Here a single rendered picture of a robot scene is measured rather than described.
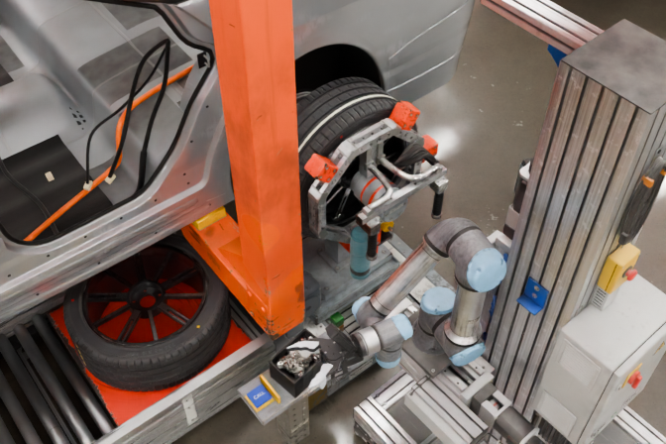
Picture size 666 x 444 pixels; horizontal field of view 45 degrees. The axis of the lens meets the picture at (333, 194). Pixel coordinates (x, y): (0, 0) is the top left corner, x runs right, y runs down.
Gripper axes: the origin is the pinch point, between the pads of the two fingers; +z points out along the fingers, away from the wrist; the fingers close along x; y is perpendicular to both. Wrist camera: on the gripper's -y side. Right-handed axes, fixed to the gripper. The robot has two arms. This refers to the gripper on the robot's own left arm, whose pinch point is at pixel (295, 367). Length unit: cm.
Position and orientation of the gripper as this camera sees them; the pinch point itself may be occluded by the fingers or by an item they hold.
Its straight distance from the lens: 226.3
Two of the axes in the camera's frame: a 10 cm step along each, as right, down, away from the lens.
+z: -9.0, 3.3, -3.0
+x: -4.4, -5.7, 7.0
